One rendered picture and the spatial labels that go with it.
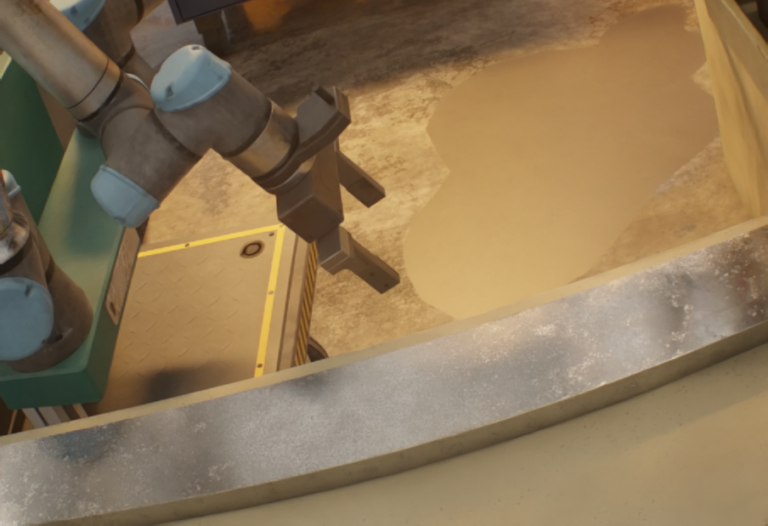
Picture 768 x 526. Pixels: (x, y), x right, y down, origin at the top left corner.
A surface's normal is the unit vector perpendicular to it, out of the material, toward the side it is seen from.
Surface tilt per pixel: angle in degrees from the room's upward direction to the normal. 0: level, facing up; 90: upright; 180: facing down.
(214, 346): 0
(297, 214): 97
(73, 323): 72
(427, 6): 0
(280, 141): 79
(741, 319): 0
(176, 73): 25
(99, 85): 82
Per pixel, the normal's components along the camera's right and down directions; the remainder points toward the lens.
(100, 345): 0.96, -0.19
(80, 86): 0.28, 0.54
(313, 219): 0.11, 0.68
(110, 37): 0.70, 0.25
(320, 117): -0.63, -0.52
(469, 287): -0.29, -0.76
